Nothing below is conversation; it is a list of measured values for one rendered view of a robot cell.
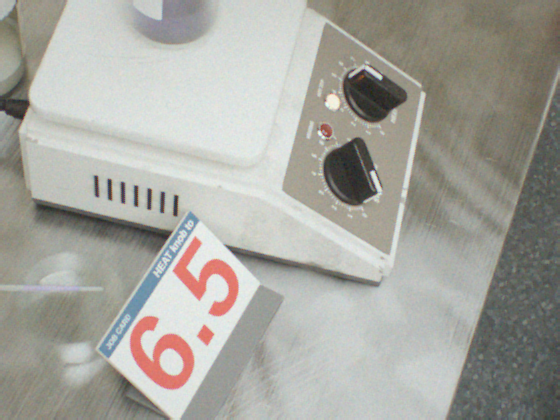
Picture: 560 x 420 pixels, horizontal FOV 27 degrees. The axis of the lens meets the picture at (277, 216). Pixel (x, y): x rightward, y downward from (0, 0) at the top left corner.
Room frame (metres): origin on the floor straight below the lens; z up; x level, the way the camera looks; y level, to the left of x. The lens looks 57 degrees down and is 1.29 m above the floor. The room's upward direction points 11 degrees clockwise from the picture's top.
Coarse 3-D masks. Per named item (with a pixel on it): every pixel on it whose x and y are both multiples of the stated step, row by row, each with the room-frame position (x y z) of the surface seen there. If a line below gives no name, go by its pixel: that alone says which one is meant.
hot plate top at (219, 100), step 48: (96, 0) 0.40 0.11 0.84; (240, 0) 0.42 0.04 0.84; (288, 0) 0.43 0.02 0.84; (48, 48) 0.36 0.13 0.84; (96, 48) 0.37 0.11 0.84; (144, 48) 0.38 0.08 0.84; (192, 48) 0.38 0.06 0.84; (240, 48) 0.39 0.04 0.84; (288, 48) 0.39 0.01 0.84; (48, 96) 0.33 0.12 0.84; (96, 96) 0.34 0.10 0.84; (144, 96) 0.35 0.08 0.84; (192, 96) 0.35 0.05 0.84; (240, 96) 0.36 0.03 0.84; (192, 144) 0.32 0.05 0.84; (240, 144) 0.33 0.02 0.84
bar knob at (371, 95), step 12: (360, 72) 0.41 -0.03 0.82; (372, 72) 0.41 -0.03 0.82; (348, 84) 0.40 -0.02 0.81; (360, 84) 0.40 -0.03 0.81; (372, 84) 0.40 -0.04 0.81; (384, 84) 0.40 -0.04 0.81; (396, 84) 0.41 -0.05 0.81; (348, 96) 0.40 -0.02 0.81; (360, 96) 0.40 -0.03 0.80; (372, 96) 0.40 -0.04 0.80; (384, 96) 0.40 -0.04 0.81; (396, 96) 0.40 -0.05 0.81; (360, 108) 0.39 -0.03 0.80; (372, 108) 0.40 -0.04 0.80; (384, 108) 0.40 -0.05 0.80; (372, 120) 0.39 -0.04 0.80
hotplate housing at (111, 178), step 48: (288, 96) 0.38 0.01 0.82; (48, 144) 0.32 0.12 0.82; (96, 144) 0.32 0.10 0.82; (144, 144) 0.33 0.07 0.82; (288, 144) 0.35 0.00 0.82; (48, 192) 0.32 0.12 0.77; (96, 192) 0.32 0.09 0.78; (144, 192) 0.32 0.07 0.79; (192, 192) 0.32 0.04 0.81; (240, 192) 0.32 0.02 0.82; (240, 240) 0.32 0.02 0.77; (288, 240) 0.31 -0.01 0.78; (336, 240) 0.32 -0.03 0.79
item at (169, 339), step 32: (192, 256) 0.29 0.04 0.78; (224, 256) 0.30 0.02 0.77; (160, 288) 0.27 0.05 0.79; (192, 288) 0.28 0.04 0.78; (224, 288) 0.29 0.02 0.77; (160, 320) 0.26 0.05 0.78; (192, 320) 0.27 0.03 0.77; (224, 320) 0.27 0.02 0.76; (128, 352) 0.24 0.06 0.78; (160, 352) 0.24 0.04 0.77; (192, 352) 0.25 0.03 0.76; (160, 384) 0.23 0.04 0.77
